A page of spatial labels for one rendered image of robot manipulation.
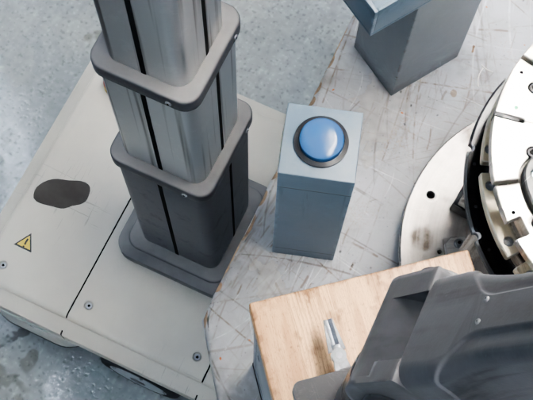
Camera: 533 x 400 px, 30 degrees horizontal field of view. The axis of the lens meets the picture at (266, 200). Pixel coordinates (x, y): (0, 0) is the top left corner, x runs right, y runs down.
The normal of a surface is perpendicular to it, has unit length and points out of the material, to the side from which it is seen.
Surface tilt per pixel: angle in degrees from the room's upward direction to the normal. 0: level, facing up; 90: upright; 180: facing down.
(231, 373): 0
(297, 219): 90
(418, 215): 0
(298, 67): 0
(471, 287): 65
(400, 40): 90
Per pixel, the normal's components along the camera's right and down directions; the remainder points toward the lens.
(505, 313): -0.79, -0.54
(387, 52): -0.84, 0.50
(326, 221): -0.14, 0.94
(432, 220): 0.01, -0.33
